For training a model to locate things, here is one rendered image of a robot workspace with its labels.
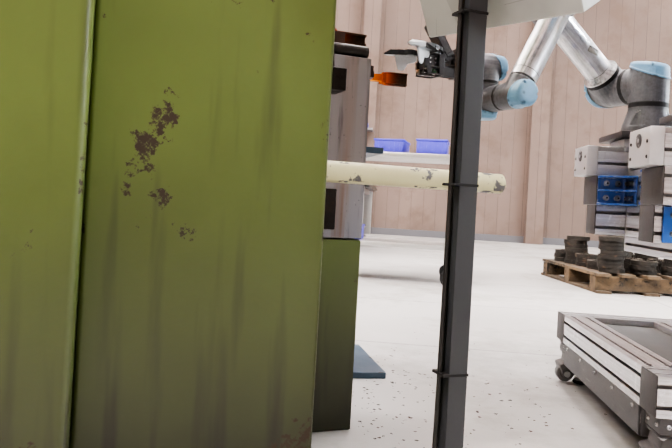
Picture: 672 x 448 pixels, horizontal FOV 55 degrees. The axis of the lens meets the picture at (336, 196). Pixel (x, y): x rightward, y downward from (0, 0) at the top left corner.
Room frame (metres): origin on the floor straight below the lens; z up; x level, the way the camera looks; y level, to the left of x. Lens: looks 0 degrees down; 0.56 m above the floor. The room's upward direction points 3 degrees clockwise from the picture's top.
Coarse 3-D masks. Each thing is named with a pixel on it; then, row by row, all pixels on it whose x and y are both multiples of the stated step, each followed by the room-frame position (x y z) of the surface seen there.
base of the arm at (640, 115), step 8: (632, 104) 2.02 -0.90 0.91; (640, 104) 1.99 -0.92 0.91; (648, 104) 1.98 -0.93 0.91; (656, 104) 1.97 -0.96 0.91; (664, 104) 1.98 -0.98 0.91; (632, 112) 2.01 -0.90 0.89; (640, 112) 1.99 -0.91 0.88; (648, 112) 1.97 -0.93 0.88; (656, 112) 1.97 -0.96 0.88; (664, 112) 1.98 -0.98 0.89; (624, 120) 2.04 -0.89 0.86; (632, 120) 2.00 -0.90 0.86; (640, 120) 1.98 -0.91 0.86; (648, 120) 1.97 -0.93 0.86; (656, 120) 1.96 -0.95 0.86; (624, 128) 2.02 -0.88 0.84; (632, 128) 1.99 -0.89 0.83; (640, 128) 1.97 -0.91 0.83
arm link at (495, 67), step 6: (486, 54) 1.87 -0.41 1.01; (492, 54) 1.89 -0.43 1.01; (486, 60) 1.86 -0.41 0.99; (492, 60) 1.87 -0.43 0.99; (498, 60) 1.88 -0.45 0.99; (504, 60) 1.89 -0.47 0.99; (486, 66) 1.86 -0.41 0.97; (492, 66) 1.87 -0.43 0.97; (498, 66) 1.87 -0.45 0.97; (504, 66) 1.88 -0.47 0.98; (486, 72) 1.87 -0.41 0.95; (492, 72) 1.87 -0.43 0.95; (498, 72) 1.88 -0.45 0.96; (504, 72) 1.89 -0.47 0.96; (486, 78) 1.87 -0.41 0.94; (492, 78) 1.87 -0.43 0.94; (498, 78) 1.89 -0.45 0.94
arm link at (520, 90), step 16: (560, 16) 1.81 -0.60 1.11; (544, 32) 1.80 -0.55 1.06; (560, 32) 1.82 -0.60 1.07; (528, 48) 1.80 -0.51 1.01; (544, 48) 1.79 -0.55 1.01; (528, 64) 1.77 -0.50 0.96; (544, 64) 1.80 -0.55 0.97; (512, 80) 1.77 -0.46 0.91; (528, 80) 1.74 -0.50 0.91; (496, 96) 1.80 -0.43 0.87; (512, 96) 1.75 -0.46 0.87; (528, 96) 1.74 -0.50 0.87
